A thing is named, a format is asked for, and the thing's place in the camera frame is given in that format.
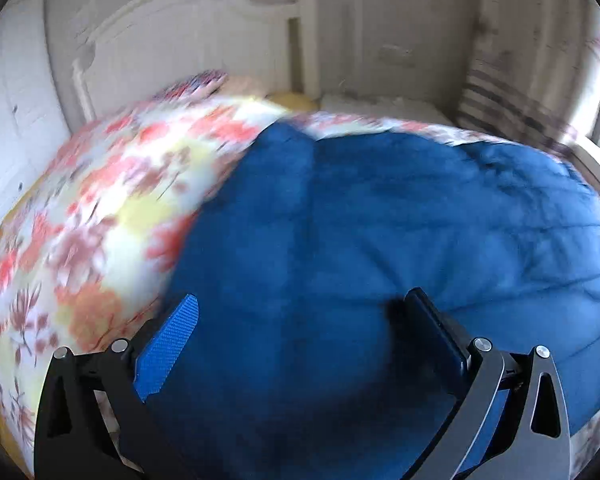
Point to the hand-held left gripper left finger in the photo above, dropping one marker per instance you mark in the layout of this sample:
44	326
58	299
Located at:
166	347

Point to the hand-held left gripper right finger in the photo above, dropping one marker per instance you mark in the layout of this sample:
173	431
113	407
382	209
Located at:
437	340

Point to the blue puffer jacket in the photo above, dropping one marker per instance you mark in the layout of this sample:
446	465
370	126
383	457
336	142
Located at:
330	235

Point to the floral bedsheet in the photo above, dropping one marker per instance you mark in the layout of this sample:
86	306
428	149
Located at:
105	200

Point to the beige window sill ledge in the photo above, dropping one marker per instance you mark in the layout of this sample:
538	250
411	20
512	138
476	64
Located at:
595	160

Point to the floral patterned pillow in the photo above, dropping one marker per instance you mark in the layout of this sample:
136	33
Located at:
195	82

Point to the peach pillow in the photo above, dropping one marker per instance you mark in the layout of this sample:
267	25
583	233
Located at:
245	86

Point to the yellow pillow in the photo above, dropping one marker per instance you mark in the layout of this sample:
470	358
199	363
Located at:
292	100

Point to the white wardrobe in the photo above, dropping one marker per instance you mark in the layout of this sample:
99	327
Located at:
15	110

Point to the striped printed curtain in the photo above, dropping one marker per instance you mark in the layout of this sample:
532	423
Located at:
505	60

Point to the white wooden headboard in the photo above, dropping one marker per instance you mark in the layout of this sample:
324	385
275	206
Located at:
180	35

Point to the wall socket panel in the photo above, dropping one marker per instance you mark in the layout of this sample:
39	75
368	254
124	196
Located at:
395	54

